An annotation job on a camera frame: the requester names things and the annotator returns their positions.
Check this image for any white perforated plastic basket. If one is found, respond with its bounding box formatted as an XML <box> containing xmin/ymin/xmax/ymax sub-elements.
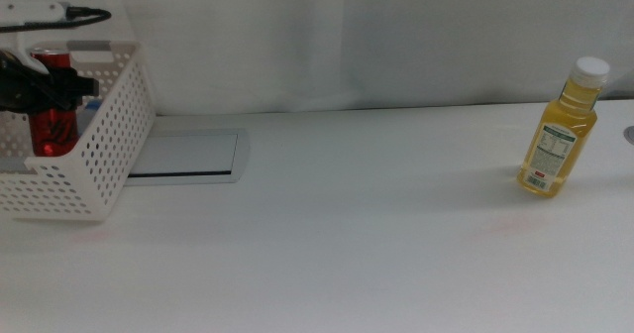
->
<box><xmin>0</xmin><ymin>40</ymin><xmax>158</xmax><ymax>223</ymax></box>

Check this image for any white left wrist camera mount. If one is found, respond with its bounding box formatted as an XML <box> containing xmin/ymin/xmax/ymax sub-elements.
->
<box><xmin>0</xmin><ymin>0</ymin><xmax>66</xmax><ymax>71</ymax></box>

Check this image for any yellow juice bottle white cap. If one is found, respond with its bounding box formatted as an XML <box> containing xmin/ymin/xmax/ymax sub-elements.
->
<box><xmin>516</xmin><ymin>55</ymin><xmax>611</xmax><ymax>199</ymax></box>

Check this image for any silver table cable hatch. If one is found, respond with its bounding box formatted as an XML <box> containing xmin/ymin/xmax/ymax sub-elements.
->
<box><xmin>126</xmin><ymin>128</ymin><xmax>252</xmax><ymax>187</ymax></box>

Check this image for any black braided left camera cable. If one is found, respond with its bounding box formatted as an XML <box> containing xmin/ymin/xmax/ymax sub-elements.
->
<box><xmin>0</xmin><ymin>6</ymin><xmax>113</xmax><ymax>34</ymax></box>

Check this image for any clear water bottle blue cap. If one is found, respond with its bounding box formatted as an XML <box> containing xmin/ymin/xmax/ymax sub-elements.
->
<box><xmin>77</xmin><ymin>98</ymin><xmax>104</xmax><ymax>137</ymax></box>

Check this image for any red drink can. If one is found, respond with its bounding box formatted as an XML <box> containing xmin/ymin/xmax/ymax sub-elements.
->
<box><xmin>28</xmin><ymin>48</ymin><xmax>80</xmax><ymax>159</ymax></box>

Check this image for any white fabric backdrop curtain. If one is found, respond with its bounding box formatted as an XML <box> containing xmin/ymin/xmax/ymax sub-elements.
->
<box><xmin>108</xmin><ymin>0</ymin><xmax>634</xmax><ymax>116</ymax></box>

